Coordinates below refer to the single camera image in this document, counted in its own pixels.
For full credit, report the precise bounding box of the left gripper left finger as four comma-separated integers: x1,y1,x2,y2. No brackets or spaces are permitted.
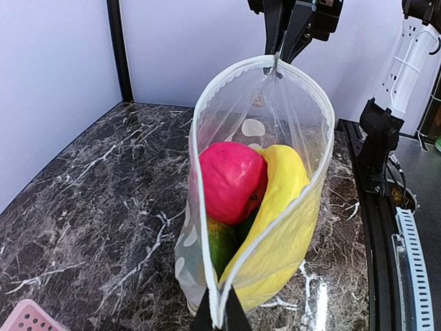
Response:
192,288,214,331

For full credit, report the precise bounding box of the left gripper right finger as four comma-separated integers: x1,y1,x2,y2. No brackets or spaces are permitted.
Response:
222,287,252,331

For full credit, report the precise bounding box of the yellow toy banana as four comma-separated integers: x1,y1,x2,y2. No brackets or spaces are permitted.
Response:
220,145,330,311

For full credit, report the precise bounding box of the white slotted cable duct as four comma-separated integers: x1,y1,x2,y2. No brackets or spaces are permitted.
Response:
392,208,434,330

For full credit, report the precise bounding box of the right black frame post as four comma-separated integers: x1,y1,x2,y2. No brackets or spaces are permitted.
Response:
106,0,134,103

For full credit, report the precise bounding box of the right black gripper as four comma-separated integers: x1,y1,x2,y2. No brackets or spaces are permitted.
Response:
248,0,343,63

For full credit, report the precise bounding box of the orange green toy mango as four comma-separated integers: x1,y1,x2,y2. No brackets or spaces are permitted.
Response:
207,210,258,280

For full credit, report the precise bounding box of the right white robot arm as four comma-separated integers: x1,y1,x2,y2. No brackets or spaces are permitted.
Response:
248,0,440,194

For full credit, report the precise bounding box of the pink plastic basket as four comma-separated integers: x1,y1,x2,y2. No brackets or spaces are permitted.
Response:
1,299,66,331

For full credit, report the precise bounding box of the black front rail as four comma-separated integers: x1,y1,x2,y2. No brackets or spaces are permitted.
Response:
338,119,416,330

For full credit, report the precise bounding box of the red toy fruit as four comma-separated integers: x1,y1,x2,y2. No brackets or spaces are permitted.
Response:
199,142,268,225

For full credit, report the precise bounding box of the clear dotted zip bag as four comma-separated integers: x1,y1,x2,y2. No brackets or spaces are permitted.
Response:
174,55,335,330

